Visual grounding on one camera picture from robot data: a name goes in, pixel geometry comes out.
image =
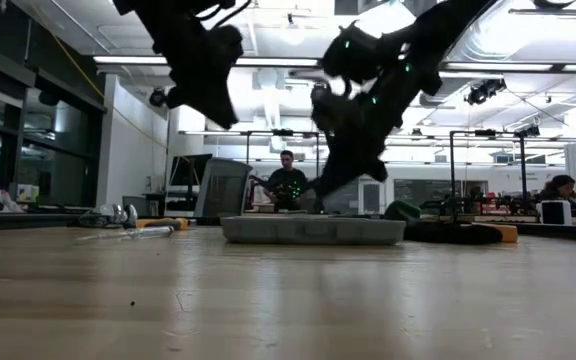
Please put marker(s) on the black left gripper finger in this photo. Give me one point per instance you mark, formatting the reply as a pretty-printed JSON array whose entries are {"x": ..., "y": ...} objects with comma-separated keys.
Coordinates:
[
  {"x": 178, "y": 98},
  {"x": 220, "y": 107}
]

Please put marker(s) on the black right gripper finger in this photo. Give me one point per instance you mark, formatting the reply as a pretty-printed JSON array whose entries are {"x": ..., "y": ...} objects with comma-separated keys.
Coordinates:
[
  {"x": 377, "y": 169},
  {"x": 340, "y": 172}
]

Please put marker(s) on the grey plastic tool case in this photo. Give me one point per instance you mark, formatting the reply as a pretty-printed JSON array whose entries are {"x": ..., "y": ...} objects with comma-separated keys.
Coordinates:
[{"x": 313, "y": 230}]

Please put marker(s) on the slim silver screwdriver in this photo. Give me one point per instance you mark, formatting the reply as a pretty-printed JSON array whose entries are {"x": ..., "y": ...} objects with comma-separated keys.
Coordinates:
[{"x": 133, "y": 233}]

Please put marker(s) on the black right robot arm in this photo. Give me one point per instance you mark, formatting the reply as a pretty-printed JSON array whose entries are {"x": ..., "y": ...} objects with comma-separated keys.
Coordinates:
[{"x": 443, "y": 25}]

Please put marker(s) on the black background robot arm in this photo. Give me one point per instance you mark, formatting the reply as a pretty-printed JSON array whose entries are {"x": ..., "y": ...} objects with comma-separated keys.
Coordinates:
[{"x": 293, "y": 191}]

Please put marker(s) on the white glass door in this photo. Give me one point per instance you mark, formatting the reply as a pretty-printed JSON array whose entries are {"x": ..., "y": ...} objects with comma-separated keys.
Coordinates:
[{"x": 370, "y": 197}]

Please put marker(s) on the ceiling light strip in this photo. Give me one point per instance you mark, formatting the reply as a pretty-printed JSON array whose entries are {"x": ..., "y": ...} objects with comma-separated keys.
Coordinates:
[
  {"x": 128, "y": 59},
  {"x": 498, "y": 66}
]

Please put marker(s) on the black computer monitor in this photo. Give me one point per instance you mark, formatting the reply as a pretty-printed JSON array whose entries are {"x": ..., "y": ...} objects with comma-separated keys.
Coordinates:
[{"x": 190, "y": 170}]

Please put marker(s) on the black ceiling spotlights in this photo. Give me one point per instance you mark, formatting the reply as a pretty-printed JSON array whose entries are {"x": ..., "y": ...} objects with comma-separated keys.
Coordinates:
[{"x": 485, "y": 91}]

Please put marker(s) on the white round ceiling light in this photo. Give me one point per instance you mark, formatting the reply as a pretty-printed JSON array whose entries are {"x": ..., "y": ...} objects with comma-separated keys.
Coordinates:
[{"x": 293, "y": 34}]

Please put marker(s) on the black background desk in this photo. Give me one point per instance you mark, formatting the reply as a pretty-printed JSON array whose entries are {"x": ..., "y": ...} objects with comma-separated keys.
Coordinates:
[{"x": 168, "y": 205}]

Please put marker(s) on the cluttered background workbench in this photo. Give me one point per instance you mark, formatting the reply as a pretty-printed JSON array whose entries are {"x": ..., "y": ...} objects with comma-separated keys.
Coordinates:
[{"x": 493, "y": 205}]

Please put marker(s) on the small white carton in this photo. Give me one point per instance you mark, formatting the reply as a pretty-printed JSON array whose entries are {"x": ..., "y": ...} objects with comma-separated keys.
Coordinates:
[{"x": 28, "y": 193}]

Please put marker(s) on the white box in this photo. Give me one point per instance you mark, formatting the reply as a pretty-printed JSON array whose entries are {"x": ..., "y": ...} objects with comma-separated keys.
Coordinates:
[{"x": 555, "y": 212}]

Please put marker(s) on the black ceiling dome camera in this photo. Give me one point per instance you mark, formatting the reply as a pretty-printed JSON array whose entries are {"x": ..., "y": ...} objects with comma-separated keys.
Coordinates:
[{"x": 157, "y": 96}]

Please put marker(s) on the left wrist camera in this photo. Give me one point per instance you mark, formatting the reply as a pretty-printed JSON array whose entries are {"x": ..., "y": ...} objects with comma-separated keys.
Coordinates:
[{"x": 225, "y": 47}]

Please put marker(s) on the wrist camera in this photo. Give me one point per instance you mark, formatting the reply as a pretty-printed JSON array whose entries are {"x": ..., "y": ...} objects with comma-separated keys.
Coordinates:
[
  {"x": 330, "y": 107},
  {"x": 225, "y": 47}
]

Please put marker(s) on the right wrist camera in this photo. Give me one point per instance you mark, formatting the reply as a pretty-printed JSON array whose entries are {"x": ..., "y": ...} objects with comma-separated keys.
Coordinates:
[{"x": 330, "y": 107}]

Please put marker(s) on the silver ventilation duct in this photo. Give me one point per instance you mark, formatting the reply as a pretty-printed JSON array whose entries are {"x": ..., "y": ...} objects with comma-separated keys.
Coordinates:
[{"x": 455, "y": 87}]

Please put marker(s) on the black metal rig frame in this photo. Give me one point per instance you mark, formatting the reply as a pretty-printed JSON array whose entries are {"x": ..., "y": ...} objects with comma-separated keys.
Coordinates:
[{"x": 568, "y": 231}]

